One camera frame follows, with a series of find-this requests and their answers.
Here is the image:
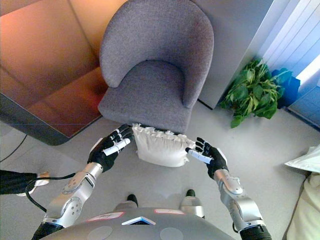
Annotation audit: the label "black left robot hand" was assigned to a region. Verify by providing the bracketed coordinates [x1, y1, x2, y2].
[87, 124, 134, 173]

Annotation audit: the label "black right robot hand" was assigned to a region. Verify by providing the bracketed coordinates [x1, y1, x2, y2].
[185, 136, 230, 180]

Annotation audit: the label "white ruffled pillow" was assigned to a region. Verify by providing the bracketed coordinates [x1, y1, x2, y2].
[131, 122, 197, 168]

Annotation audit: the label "silver right robot leg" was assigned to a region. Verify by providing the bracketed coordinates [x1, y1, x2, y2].
[179, 189, 206, 220]

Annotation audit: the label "silver robot leg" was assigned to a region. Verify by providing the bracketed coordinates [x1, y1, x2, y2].
[113, 194, 139, 212]
[179, 189, 206, 220]

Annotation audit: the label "silver left robot leg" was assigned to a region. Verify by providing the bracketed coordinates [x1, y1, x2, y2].
[113, 194, 139, 212]

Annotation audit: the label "beige slipper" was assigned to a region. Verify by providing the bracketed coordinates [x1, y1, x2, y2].
[18, 171, 50, 197]

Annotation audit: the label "green leafy potted plant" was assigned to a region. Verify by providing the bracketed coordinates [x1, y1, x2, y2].
[219, 58, 286, 129]

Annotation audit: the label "grey robot torso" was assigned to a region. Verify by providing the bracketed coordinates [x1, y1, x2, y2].
[43, 207, 236, 240]

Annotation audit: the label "white crumpled cloth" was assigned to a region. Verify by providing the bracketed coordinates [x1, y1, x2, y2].
[284, 146, 320, 173]

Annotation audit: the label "person leg black trousers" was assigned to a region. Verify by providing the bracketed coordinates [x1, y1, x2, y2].
[0, 169, 38, 196]

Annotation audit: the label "blue plant pot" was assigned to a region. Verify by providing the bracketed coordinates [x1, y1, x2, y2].
[271, 67, 301, 109]

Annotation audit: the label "beige beanbag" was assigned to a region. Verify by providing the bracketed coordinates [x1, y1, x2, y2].
[282, 172, 320, 240]

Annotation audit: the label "brown wooden table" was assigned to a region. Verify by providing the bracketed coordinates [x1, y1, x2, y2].
[0, 0, 131, 146]

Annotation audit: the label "grey fabric armchair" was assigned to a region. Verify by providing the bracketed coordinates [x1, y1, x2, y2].
[97, 0, 215, 135]

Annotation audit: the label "white slatted window blind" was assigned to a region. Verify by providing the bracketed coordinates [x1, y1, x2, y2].
[259, 0, 320, 83]

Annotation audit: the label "thick black wrist cable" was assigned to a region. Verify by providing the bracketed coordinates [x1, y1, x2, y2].
[24, 172, 76, 213]

